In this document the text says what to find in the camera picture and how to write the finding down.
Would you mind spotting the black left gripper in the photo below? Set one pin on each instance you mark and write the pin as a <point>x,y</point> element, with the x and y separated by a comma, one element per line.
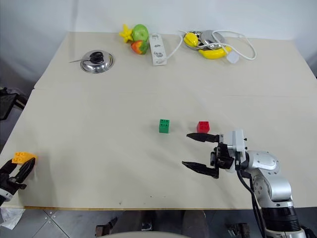
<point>8,183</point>

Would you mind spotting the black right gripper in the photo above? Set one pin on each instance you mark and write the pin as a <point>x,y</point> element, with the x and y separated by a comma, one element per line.
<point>223,157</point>

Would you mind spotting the orange toy brick cube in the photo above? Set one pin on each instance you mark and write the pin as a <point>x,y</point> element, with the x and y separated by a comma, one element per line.
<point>22,157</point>

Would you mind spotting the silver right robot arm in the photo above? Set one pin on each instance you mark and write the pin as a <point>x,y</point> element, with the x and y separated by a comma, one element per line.
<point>266,171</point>

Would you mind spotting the red toy brick cube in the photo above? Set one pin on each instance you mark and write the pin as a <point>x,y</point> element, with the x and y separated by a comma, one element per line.
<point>203,126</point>

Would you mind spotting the green toy brick cube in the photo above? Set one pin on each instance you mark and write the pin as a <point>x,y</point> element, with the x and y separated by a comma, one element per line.
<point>164,127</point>

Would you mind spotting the crumpled white plastic bag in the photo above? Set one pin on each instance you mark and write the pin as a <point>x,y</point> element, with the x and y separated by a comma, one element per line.
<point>10,218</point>

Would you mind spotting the black equipment beside table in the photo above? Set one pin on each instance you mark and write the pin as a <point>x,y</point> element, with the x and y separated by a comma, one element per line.
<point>7,104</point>

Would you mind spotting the small shiny metal pedal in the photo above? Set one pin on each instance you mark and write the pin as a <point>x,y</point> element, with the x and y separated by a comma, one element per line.
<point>146,226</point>

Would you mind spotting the yellow toy banana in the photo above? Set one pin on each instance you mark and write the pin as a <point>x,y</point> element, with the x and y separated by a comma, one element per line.
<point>214,53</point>

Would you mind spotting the steel bowl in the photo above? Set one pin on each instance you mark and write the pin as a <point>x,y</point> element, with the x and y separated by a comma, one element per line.
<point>201,45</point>

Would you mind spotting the white power strip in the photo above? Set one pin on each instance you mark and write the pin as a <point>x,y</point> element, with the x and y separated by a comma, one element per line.
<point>156,49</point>

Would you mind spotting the yellow toy lemon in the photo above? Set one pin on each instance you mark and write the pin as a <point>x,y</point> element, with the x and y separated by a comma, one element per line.
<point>191,39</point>

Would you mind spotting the thin metal stick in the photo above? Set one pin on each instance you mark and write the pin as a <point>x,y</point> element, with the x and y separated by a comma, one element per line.
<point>75,61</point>

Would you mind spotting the red toy strawberry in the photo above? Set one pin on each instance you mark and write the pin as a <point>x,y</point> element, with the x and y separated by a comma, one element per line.
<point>139,47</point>

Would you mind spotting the steel lid with black knob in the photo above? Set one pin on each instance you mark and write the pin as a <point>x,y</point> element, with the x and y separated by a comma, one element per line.
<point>97,62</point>

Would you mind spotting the green toy apple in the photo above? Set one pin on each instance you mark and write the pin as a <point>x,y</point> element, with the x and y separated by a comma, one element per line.
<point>140,32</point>

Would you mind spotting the yellow toy star fruit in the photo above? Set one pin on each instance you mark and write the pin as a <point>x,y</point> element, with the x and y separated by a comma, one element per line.
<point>125,33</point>

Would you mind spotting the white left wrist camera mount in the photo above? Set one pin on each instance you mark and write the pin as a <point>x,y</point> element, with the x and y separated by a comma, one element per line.
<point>5,194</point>

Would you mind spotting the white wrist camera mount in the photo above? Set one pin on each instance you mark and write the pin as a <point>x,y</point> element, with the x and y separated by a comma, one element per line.
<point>5,194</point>
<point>236,141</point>

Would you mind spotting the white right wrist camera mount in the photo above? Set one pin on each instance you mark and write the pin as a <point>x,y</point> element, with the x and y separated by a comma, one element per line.
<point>236,141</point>

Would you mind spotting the dark rusty metal bracket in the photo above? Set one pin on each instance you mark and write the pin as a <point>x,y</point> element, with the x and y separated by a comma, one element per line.
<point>105,226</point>

